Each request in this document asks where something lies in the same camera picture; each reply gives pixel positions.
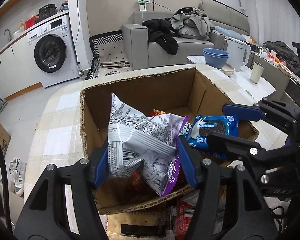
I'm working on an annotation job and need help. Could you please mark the blue oreo pack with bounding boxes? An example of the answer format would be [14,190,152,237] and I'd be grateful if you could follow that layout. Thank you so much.
[180,115,239,161]

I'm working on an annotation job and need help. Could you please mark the red black snack pack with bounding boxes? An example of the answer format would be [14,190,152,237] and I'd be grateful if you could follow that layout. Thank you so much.
[174,200,195,239]

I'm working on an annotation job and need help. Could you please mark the clear cracker pack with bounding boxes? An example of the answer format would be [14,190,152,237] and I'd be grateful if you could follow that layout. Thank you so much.
[105,207,167,239]

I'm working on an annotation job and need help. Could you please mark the purple silver snack bag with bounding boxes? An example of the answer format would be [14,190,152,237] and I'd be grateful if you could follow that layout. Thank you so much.
[108,94,189,197]

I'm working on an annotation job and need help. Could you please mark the red chips bag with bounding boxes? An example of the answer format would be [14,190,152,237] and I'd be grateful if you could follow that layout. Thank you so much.
[150,109,166,116]

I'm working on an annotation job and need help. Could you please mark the white cup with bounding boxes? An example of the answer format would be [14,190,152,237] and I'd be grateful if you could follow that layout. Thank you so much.
[250,62,264,83]

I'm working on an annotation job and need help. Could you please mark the white sneaker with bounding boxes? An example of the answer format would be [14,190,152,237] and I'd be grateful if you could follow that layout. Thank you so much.
[9,158,25,197]

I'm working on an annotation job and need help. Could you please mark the SF cardboard box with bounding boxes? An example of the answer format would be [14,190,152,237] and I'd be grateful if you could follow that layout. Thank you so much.
[80,66,254,215]

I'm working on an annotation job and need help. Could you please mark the blue stacked bowls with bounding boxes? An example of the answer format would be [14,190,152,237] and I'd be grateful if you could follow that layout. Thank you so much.
[203,48,229,69]

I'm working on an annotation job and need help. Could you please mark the white electric kettle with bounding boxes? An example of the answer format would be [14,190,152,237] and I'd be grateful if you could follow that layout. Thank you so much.
[227,37,251,72]

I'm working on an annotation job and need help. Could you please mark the small floor cardboard box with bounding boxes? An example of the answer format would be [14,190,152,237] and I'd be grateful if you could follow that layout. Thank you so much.
[0,123,11,155]

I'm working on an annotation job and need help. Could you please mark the grey clothes pile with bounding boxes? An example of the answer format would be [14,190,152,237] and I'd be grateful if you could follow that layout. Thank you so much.
[168,7,212,40]

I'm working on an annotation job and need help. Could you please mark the black jacket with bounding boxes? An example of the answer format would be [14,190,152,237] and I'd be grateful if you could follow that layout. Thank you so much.
[142,18,179,55]

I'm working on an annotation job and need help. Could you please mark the grey sofa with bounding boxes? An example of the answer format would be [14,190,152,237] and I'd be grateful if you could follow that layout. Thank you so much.
[122,0,250,70]

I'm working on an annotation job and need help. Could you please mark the patterned floor cushion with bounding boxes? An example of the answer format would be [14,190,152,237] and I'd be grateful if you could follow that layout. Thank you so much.
[85,30,133,80]

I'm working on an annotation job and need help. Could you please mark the white power strip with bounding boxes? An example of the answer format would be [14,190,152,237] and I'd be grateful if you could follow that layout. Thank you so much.
[138,0,151,11]

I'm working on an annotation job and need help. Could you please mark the white washing machine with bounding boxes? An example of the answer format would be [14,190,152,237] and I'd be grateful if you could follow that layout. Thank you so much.
[26,14,80,88]

